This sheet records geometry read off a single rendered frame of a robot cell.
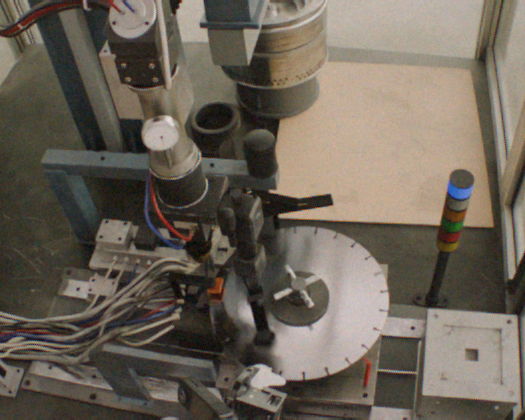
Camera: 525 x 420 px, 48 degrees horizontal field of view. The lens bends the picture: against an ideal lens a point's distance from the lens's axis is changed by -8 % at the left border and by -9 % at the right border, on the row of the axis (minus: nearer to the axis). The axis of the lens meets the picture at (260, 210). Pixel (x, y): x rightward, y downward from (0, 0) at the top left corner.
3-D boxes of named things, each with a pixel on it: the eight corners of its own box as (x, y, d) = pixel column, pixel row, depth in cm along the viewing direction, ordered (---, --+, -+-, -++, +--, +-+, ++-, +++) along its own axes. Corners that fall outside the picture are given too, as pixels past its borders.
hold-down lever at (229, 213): (252, 190, 91) (233, 184, 91) (237, 219, 87) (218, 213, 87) (246, 227, 97) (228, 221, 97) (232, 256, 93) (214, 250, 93)
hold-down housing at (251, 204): (271, 263, 107) (260, 183, 91) (262, 286, 104) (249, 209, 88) (240, 255, 108) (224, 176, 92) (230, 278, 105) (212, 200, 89)
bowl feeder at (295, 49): (336, 65, 187) (333, -36, 159) (325, 135, 169) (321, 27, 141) (236, 60, 193) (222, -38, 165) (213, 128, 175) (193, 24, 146)
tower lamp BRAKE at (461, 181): (471, 181, 106) (474, 169, 104) (472, 201, 104) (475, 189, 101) (446, 178, 107) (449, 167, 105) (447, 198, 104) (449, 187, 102)
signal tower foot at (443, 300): (450, 295, 135) (452, 289, 133) (450, 308, 133) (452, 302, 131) (413, 292, 137) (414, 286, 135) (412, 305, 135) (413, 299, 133)
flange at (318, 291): (294, 263, 121) (293, 256, 119) (341, 292, 116) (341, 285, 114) (256, 304, 116) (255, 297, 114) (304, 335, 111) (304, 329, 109)
